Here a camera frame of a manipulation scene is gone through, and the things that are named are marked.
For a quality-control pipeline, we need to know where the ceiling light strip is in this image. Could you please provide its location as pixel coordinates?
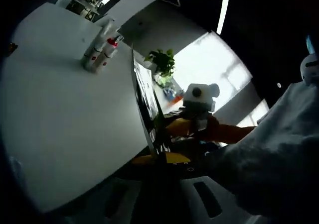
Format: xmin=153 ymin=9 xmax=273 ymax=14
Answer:
xmin=216 ymin=0 xmax=231 ymax=35

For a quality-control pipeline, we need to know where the person's right hand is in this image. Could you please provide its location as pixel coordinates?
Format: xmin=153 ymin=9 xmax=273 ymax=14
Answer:
xmin=198 ymin=115 xmax=225 ymax=143

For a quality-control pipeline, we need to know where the blue packet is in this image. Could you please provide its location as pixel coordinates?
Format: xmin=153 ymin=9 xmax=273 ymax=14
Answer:
xmin=163 ymin=87 xmax=176 ymax=102

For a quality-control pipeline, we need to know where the small golden brown packet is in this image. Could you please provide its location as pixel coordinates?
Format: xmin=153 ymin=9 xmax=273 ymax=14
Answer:
xmin=6 ymin=42 xmax=19 ymax=54

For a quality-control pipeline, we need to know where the white skincare pump bottle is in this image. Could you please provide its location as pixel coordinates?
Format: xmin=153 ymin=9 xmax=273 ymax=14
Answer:
xmin=94 ymin=50 xmax=115 ymax=73

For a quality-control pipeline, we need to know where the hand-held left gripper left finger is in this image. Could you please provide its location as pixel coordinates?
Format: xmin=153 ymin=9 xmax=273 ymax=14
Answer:
xmin=64 ymin=153 xmax=162 ymax=224

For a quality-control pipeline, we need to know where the white skincare tube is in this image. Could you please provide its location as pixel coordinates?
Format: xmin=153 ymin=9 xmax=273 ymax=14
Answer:
xmin=96 ymin=18 xmax=118 ymax=51

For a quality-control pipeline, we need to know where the white worn device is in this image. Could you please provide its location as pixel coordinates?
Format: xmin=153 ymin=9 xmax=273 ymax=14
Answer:
xmin=300 ymin=52 xmax=319 ymax=86

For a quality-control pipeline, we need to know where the person's pale shirt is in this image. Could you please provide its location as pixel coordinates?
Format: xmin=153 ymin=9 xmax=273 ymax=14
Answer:
xmin=205 ymin=81 xmax=319 ymax=224

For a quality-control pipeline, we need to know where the green black printed packet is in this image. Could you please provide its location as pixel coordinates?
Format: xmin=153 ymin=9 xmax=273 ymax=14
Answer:
xmin=130 ymin=44 xmax=173 ymax=160

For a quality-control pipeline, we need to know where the green potted plant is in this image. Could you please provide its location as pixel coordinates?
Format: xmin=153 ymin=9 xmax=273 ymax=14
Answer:
xmin=144 ymin=48 xmax=176 ymax=87

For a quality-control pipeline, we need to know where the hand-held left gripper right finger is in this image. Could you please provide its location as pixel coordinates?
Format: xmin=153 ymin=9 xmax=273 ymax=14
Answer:
xmin=165 ymin=151 xmax=251 ymax=224

